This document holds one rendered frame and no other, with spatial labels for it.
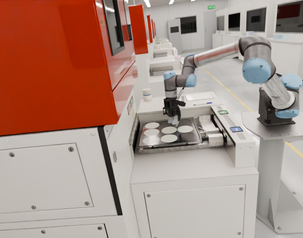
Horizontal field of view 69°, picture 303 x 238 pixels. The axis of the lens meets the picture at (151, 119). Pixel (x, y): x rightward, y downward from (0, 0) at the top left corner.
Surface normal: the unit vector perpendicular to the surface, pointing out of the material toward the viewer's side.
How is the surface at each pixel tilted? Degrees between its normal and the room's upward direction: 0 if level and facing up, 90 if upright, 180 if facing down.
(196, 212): 90
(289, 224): 0
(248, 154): 90
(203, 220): 90
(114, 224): 90
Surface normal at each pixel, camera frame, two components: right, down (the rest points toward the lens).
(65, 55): -0.03, 0.38
